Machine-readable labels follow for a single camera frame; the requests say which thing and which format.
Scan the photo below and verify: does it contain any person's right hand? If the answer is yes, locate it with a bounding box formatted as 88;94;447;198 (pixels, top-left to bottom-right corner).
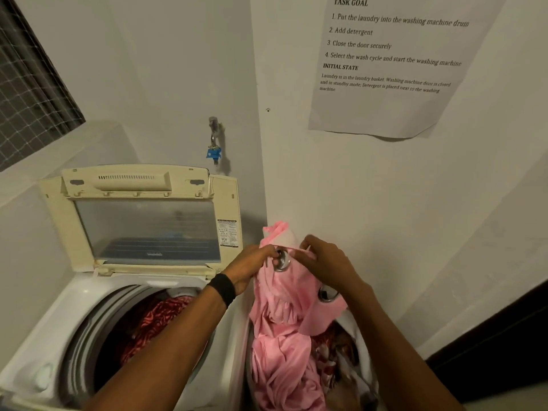
298;235;365;297

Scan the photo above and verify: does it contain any person's left hand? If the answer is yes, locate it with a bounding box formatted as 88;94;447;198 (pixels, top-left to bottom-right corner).
222;245;282;297

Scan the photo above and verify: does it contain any pink curtain with metal eyelets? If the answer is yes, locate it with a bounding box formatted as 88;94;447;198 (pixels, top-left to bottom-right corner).
249;221;350;411

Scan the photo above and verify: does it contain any person's left forearm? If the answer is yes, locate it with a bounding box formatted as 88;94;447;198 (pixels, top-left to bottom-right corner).
85;287;227;411

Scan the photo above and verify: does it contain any person's right forearm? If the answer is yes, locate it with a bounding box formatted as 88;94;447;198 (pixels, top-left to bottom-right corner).
338;281;465;411

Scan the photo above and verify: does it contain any white warning label sticker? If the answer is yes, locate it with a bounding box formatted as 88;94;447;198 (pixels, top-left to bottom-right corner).
216;218;240;249

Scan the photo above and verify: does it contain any black wristband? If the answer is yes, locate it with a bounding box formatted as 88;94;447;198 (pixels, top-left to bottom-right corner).
207;273;237;309

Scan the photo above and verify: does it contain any floral red cloth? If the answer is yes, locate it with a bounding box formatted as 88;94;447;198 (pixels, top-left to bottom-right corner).
310;324;364;395

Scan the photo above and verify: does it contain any white laundry basket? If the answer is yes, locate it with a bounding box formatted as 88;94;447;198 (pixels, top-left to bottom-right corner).
243;311;382;411

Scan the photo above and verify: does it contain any cream washing machine lid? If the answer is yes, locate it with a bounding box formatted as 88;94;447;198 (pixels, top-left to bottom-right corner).
38;164;244;279

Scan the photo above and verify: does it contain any red patterned laundry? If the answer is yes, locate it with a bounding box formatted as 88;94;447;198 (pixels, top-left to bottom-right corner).
119;295;198;367

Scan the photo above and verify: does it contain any white printed paper sheet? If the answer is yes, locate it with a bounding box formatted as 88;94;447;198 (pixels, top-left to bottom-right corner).
308;0;509;140

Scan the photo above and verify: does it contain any white top-load washing machine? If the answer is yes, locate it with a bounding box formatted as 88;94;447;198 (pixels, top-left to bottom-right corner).
0;260;258;411

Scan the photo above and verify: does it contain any metal wall water tap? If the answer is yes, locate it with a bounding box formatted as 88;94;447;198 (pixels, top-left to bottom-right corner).
207;116;224;166

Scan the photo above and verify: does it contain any window with wire mesh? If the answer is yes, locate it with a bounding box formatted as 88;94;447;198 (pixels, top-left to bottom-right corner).
0;0;86;172

